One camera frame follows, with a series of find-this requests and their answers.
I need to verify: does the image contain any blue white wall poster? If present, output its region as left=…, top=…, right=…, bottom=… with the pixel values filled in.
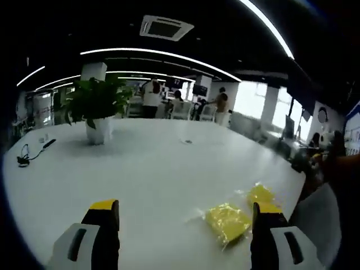
left=344, top=100, right=360, bottom=156

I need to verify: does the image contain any small yellow sponge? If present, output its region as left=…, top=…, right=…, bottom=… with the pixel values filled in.
left=236, top=183, right=278, bottom=210

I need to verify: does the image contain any long ceiling light strip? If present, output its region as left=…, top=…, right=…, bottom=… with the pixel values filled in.
left=79, top=48, right=242, bottom=83

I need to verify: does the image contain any dark desk monitor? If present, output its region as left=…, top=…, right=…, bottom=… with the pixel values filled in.
left=283, top=114, right=296, bottom=139

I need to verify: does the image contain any wide ceiling light strip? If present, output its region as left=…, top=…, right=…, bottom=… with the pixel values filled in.
left=238, top=0, right=295, bottom=60

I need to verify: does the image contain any ceiling air conditioner vent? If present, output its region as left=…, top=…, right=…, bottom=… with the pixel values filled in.
left=139, top=15, right=195, bottom=42

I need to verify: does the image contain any green potted plant white pot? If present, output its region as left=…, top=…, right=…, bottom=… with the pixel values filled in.
left=64, top=77, right=134, bottom=146

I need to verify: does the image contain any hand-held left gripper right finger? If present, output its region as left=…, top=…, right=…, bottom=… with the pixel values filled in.
left=251, top=201, right=324, bottom=270

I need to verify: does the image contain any white office chair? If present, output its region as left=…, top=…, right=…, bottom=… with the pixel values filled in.
left=200, top=105, right=218, bottom=122
left=170, top=101, right=192, bottom=120

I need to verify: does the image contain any short ceiling light strip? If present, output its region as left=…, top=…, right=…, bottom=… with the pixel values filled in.
left=16, top=66, right=46, bottom=87

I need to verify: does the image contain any dark wall screen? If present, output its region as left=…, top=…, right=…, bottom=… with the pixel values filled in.
left=192, top=85, right=209, bottom=97

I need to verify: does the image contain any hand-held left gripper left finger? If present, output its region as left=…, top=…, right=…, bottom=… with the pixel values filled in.
left=46, top=199, right=120, bottom=270

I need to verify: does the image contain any black cable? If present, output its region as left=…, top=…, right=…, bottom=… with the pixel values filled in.
left=16, top=138, right=57, bottom=168

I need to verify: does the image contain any rectangular yellow silicone block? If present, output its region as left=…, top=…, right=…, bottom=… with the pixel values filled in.
left=196, top=202, right=253, bottom=253

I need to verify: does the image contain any person's dark clothing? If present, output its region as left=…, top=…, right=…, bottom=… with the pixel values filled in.
left=328, top=166, right=360, bottom=270

